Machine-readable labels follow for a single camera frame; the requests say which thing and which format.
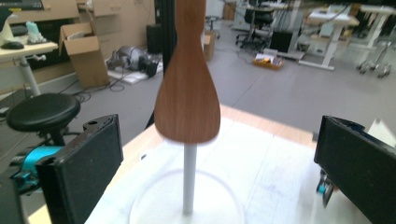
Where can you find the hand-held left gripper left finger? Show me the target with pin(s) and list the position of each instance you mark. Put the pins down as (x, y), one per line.
(84, 168)

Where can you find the yellow tray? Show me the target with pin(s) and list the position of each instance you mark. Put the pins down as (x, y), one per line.
(267, 61)

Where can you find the light wooden desk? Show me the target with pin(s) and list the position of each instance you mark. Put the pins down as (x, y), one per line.
(25, 59)

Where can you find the large cardboard box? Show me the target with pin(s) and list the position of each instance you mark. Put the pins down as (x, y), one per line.
(87, 56)

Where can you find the black round stool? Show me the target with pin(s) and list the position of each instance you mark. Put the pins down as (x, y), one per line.
(43, 110)

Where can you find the small cardboard box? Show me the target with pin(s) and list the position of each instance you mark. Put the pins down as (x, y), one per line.
(209, 45)

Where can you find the black office chair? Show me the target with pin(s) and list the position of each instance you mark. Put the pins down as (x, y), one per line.
(255, 23)

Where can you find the wheeled metal cart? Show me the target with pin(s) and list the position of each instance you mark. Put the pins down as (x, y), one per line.
(375, 67)

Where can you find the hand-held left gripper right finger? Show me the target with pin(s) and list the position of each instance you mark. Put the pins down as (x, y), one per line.
(358, 168)

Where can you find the white flat board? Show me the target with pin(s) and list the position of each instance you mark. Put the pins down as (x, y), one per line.
(132, 77)

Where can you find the white hook stand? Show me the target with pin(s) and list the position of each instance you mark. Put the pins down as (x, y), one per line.
(190, 174)

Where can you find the wooden spatula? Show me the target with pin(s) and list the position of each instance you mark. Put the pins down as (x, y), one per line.
(186, 93)

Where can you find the grey bag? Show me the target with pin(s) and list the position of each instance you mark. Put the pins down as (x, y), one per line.
(127, 59)

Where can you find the white standing desk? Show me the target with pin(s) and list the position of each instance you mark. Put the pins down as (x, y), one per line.
(333, 34)

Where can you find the black computer mouse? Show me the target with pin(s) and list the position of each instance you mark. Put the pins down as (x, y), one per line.
(12, 45)

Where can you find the white grid mat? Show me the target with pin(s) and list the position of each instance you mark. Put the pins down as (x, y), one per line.
(271, 168)

